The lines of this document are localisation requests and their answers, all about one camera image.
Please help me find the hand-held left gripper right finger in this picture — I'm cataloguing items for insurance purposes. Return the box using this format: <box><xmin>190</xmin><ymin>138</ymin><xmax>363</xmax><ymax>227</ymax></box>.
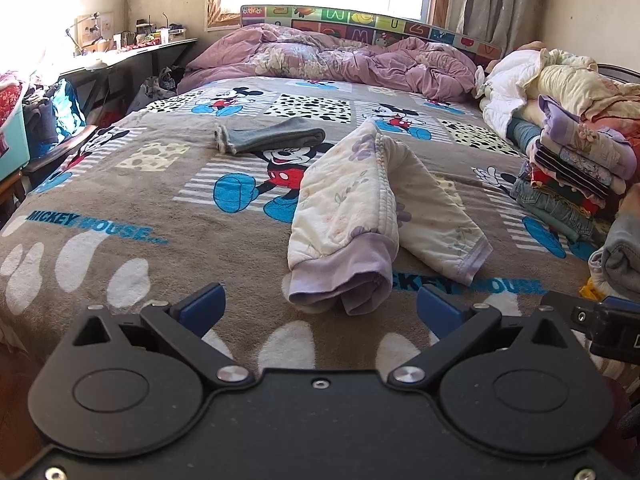
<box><xmin>389</xmin><ymin>284</ymin><xmax>583</xmax><ymax>388</ymax></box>

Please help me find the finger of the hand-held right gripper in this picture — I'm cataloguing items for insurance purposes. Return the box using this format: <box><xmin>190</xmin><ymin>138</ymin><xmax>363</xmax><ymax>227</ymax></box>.
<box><xmin>540</xmin><ymin>290</ymin><xmax>640</xmax><ymax>361</ymax></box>

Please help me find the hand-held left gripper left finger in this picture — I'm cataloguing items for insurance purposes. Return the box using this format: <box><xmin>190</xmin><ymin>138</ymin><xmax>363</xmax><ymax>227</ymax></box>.
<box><xmin>59</xmin><ymin>282</ymin><xmax>253</xmax><ymax>388</ymax></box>

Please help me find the cream and purple floral garment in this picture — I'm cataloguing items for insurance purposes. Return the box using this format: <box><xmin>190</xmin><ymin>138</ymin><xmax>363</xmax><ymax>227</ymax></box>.
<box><xmin>286</xmin><ymin>120</ymin><xmax>493</xmax><ymax>316</ymax></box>

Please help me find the stack of folded clothes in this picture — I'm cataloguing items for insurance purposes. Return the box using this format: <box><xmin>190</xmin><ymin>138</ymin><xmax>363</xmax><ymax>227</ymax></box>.
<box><xmin>507</xmin><ymin>95</ymin><xmax>638</xmax><ymax>241</ymax></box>

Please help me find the yellow knit sweater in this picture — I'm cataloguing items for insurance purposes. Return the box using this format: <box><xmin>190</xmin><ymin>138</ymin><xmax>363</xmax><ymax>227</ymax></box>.
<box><xmin>580</xmin><ymin>277</ymin><xmax>607</xmax><ymax>302</ymax></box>

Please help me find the grey knit garment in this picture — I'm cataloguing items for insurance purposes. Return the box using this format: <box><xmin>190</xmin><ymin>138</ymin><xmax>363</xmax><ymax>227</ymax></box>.
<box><xmin>589</xmin><ymin>212</ymin><xmax>640</xmax><ymax>301</ymax></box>

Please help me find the cartoon printed brown blanket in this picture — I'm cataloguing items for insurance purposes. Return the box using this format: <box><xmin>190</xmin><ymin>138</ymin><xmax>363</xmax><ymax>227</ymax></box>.
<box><xmin>0</xmin><ymin>75</ymin><xmax>640</xmax><ymax>386</ymax></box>

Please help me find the grey folded garment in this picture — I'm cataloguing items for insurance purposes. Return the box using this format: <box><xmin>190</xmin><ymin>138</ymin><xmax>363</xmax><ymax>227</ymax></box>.
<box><xmin>214</xmin><ymin>119</ymin><xmax>327</xmax><ymax>155</ymax></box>

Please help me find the cream quilt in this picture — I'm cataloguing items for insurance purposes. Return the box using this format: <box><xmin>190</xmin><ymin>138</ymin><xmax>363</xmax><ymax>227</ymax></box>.
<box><xmin>525</xmin><ymin>62</ymin><xmax>640</xmax><ymax>121</ymax></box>

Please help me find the white quilt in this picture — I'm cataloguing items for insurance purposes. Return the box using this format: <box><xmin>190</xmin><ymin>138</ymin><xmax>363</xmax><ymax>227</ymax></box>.
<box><xmin>475</xmin><ymin>50</ymin><xmax>551</xmax><ymax>133</ymax></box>

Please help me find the blue bag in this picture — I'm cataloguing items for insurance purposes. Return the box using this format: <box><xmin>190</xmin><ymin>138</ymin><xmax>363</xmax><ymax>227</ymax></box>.
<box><xmin>50</xmin><ymin>79</ymin><xmax>87</xmax><ymax>142</ymax></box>

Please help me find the purple floral quilt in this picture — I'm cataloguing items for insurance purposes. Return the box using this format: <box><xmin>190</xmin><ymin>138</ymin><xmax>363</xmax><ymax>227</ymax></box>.
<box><xmin>177</xmin><ymin>25</ymin><xmax>483</xmax><ymax>106</ymax></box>

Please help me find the dark cloth pile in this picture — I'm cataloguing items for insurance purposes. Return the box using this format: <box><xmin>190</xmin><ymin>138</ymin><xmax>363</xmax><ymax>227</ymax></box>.
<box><xmin>20</xmin><ymin>82</ymin><xmax>61</xmax><ymax>147</ymax></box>

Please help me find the teal storage box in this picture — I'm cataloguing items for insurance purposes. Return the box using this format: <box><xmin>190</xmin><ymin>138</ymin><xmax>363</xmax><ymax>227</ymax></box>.
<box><xmin>0</xmin><ymin>82</ymin><xmax>31</xmax><ymax>181</ymax></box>

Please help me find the black desk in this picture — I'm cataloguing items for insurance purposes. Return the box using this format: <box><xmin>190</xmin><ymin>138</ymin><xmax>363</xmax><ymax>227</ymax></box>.
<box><xmin>55</xmin><ymin>37</ymin><xmax>201</xmax><ymax>126</ymax></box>

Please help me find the white desk lamp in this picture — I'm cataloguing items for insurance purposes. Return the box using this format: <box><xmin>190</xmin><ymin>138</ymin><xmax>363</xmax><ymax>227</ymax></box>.
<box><xmin>64</xmin><ymin>10</ymin><xmax>109</xmax><ymax>72</ymax></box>

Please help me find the colourful alphabet headboard mat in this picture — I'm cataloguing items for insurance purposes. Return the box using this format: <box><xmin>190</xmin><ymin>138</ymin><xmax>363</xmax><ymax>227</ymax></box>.
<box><xmin>240</xmin><ymin>4</ymin><xmax>503</xmax><ymax>61</ymax></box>

